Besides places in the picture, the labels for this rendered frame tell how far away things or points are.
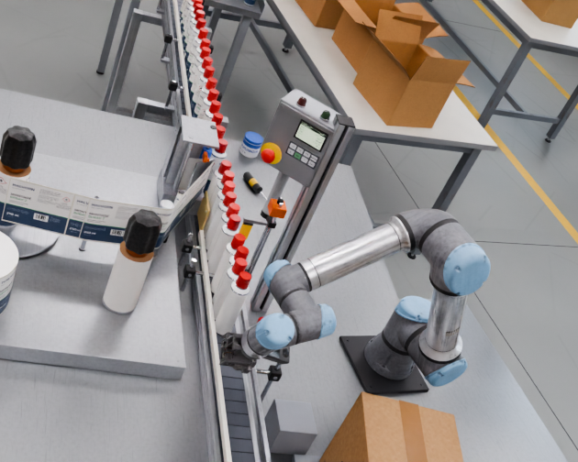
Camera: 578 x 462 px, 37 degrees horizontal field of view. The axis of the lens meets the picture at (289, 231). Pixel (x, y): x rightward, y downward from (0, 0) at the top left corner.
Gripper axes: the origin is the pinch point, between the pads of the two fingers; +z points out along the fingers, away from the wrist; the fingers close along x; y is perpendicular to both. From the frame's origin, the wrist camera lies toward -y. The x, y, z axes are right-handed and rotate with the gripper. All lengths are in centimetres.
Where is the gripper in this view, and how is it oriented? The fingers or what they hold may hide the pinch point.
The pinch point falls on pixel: (236, 361)
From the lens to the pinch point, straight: 223.4
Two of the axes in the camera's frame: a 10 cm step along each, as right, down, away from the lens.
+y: -9.3, -1.7, -3.4
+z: -3.8, 3.3, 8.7
